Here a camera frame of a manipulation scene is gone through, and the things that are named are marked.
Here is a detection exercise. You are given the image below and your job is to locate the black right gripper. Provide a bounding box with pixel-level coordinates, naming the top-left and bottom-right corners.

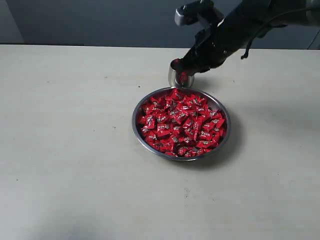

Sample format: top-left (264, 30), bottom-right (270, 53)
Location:
top-left (178, 17), bottom-right (255, 75)

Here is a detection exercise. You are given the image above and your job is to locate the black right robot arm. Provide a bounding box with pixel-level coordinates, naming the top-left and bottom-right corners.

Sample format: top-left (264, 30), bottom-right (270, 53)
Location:
top-left (175, 0), bottom-right (320, 75)

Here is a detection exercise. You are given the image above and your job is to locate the stainless steel cup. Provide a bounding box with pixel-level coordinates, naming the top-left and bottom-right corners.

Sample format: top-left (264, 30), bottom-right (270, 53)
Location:
top-left (168, 58), bottom-right (195, 88)

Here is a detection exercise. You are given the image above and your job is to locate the round steel bowl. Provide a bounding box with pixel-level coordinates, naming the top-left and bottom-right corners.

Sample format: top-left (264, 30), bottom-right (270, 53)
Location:
top-left (131, 86), bottom-right (232, 162)

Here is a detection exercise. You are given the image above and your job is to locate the pile of red wrapped candies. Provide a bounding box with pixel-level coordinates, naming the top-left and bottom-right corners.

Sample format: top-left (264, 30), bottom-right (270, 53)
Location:
top-left (136, 88), bottom-right (228, 158)

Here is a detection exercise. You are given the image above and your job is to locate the black cable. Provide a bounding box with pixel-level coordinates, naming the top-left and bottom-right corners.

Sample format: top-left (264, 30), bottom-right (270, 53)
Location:
top-left (240, 7), bottom-right (320, 60)

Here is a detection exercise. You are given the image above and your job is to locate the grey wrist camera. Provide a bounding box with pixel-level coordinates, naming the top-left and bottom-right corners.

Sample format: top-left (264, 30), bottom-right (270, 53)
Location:
top-left (174, 0), bottom-right (224, 28)

